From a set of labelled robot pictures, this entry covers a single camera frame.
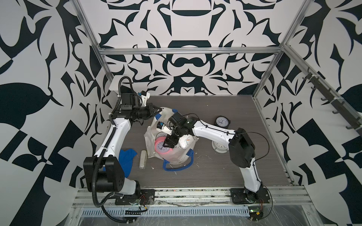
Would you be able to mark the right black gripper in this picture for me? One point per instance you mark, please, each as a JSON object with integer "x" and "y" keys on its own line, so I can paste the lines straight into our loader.
{"x": 168, "y": 141}

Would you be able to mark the grey wall hook rail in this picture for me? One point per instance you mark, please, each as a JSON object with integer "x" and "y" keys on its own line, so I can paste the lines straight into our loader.
{"x": 331, "y": 96}

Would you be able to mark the white desk lamp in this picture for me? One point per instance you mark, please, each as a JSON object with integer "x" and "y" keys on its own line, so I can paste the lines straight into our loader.
{"x": 115, "y": 82}

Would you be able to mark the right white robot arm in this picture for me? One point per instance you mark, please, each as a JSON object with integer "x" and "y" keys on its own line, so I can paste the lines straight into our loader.
{"x": 237, "y": 142}

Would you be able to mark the pink alarm clock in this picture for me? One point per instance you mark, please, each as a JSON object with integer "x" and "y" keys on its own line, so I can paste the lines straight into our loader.
{"x": 159, "y": 146}

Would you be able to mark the black round alarm clock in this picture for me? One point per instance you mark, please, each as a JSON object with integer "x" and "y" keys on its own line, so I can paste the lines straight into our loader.
{"x": 222, "y": 122}

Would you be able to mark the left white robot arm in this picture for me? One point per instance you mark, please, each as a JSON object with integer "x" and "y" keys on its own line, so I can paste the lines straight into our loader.
{"x": 105, "y": 178}

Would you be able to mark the white canvas bag blue handles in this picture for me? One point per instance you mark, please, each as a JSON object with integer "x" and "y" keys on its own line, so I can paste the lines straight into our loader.
{"x": 179, "y": 159}

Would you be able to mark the white slotted cable duct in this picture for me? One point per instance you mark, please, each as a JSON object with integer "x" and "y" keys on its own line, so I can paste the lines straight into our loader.
{"x": 194, "y": 211}

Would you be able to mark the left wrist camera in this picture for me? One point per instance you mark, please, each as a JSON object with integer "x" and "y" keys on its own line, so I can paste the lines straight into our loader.
{"x": 144, "y": 97}

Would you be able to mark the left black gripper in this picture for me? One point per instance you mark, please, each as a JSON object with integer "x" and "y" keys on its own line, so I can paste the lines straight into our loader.
{"x": 150, "y": 108}

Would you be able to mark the small beige stapler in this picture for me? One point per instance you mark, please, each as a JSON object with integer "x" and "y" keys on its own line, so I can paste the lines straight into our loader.
{"x": 143, "y": 159}

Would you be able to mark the white round alarm clock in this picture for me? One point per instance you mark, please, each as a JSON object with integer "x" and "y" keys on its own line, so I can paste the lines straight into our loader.
{"x": 219, "y": 148}

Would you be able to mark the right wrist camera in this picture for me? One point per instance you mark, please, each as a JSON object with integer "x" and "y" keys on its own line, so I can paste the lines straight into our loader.
{"x": 162, "y": 127}

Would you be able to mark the blue cloth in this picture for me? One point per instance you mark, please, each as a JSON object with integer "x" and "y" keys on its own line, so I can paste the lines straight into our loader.
{"x": 126, "y": 160}

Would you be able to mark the white square alarm clock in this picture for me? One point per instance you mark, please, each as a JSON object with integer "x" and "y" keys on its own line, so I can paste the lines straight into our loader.
{"x": 186, "y": 141}

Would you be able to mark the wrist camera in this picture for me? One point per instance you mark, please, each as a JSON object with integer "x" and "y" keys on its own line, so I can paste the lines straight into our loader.
{"x": 162, "y": 127}
{"x": 144, "y": 97}

